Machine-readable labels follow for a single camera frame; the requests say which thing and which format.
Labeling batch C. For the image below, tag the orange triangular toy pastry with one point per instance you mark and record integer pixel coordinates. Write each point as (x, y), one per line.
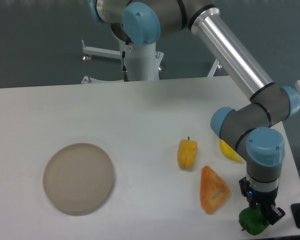
(214, 191)

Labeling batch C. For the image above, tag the yellow toy banana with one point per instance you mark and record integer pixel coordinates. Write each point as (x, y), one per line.
(228, 152)

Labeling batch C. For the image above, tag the beige round plate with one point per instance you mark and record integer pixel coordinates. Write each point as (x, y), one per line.
(78, 178)

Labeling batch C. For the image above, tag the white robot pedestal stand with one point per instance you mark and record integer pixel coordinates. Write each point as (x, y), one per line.
(138, 63)

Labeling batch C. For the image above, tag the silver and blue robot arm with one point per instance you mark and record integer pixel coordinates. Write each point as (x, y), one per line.
(250, 132)

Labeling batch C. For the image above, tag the yellow toy pepper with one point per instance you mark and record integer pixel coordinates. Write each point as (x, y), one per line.
(186, 153)

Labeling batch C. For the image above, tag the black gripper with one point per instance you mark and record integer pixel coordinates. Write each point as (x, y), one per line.
(263, 195)

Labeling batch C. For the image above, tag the green toy pepper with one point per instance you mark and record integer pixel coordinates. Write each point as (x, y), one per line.
(252, 222)

